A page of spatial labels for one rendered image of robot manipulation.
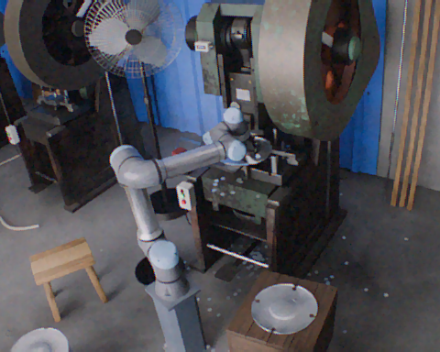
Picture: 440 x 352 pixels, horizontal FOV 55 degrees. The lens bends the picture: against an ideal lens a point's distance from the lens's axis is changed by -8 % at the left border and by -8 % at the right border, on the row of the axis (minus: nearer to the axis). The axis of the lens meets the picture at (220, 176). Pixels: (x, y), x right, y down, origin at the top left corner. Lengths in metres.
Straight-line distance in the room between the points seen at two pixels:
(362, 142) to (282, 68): 1.88
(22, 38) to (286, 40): 1.73
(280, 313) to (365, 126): 1.78
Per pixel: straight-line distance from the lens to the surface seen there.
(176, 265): 1.89
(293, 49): 1.60
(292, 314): 1.99
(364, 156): 3.47
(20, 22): 2.84
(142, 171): 1.64
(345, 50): 1.88
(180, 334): 2.12
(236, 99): 2.21
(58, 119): 3.36
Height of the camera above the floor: 1.88
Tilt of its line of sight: 32 degrees down
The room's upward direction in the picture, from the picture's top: 7 degrees counter-clockwise
